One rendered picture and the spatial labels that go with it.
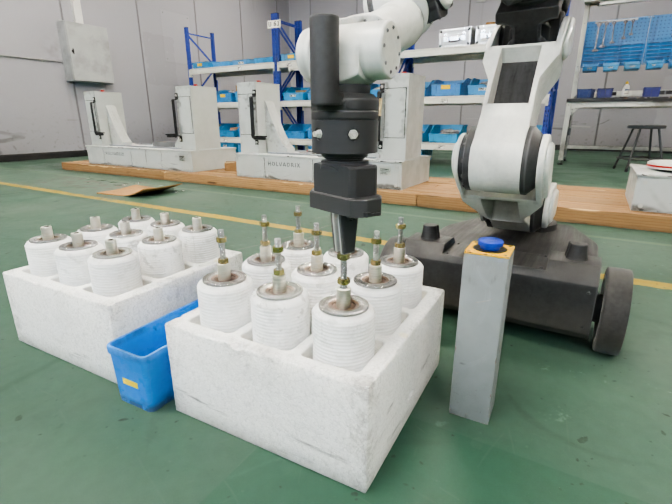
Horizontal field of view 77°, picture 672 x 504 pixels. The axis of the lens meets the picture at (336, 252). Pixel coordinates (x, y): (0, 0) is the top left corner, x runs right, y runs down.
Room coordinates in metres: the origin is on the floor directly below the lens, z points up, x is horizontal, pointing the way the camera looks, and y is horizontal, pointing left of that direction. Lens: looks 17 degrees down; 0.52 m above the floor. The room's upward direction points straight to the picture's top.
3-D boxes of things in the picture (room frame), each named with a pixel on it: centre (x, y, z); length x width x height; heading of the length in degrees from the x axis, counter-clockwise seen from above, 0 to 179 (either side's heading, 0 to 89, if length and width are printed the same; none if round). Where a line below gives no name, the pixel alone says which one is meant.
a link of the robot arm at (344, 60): (0.56, -0.01, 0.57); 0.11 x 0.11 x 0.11; 61
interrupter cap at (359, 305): (0.58, -0.01, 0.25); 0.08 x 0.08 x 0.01
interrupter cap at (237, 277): (0.69, 0.20, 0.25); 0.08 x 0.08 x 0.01
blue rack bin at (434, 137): (5.50, -1.41, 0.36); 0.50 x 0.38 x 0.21; 151
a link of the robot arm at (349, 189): (0.58, -0.01, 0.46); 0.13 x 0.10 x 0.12; 39
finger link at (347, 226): (0.57, -0.02, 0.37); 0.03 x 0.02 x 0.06; 129
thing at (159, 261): (0.94, 0.41, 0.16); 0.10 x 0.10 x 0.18
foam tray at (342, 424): (0.74, 0.04, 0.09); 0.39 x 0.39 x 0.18; 62
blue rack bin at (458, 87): (5.52, -1.41, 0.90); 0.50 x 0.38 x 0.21; 150
